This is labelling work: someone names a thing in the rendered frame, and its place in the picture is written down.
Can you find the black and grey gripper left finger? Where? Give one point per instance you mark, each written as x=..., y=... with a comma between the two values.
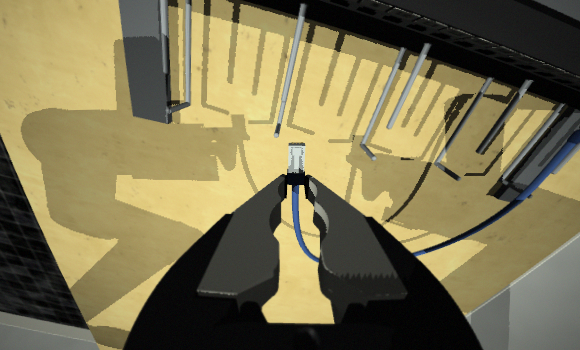
x=236, y=260

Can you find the blue network cable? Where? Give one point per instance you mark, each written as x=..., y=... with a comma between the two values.
x=568, y=146

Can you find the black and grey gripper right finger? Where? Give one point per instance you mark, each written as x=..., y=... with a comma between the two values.
x=361, y=262

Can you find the network cable plug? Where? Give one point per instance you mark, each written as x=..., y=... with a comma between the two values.
x=296, y=161

